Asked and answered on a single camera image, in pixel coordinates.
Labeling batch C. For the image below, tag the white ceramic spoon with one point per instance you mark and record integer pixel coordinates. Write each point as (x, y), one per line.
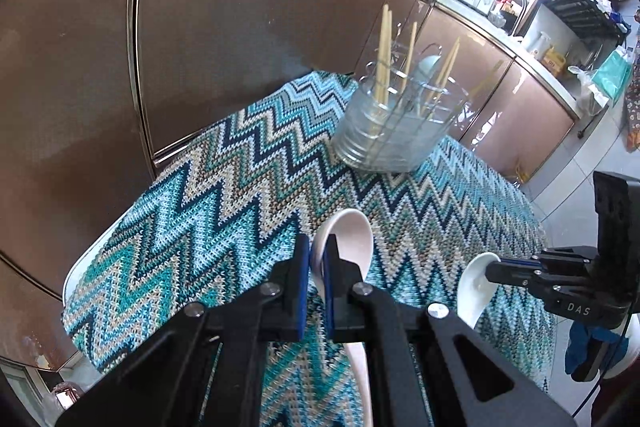
(472, 292)

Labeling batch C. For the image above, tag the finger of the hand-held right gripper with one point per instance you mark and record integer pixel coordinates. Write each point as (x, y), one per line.
(515, 276)

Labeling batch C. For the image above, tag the zigzag knitted cloth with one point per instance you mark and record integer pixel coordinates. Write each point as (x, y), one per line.
(225, 187)

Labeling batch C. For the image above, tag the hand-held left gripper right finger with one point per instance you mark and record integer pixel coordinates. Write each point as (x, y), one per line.
(327, 292)

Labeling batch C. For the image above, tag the teal bag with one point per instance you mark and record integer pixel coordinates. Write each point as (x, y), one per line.
(612, 74)

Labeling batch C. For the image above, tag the light blue ceramic spoon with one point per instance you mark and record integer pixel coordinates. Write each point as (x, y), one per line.
(429, 67)

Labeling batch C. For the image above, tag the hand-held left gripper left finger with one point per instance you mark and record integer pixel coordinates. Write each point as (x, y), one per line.
(301, 287)

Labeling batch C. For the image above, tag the light kitchen countertop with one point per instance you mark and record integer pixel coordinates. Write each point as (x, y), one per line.
(567, 96)

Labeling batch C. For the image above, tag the yellow box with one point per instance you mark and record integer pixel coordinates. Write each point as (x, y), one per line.
(555, 59)

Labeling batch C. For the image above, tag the clear plastic bag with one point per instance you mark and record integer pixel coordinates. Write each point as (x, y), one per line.
(587, 82)

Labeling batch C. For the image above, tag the brown glossy cabinet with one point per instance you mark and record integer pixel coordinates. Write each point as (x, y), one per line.
(225, 7)

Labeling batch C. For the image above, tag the clear plastic utensil holder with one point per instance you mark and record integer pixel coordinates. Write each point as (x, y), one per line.
(390, 142)

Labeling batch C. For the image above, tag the pink ceramic spoon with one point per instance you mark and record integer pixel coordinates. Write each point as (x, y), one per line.
(347, 232)

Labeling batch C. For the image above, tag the white jug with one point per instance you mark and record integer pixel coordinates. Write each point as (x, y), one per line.
(541, 44)

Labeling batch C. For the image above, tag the patterned hanging cloth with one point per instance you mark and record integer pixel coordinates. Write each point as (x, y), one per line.
(634, 107)

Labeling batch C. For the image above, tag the bamboo chopstick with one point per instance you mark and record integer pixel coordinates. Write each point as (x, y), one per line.
(410, 52)
(448, 57)
(382, 52)
(440, 72)
(388, 57)

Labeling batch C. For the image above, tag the person's right hand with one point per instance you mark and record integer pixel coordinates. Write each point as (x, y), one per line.
(582, 337)

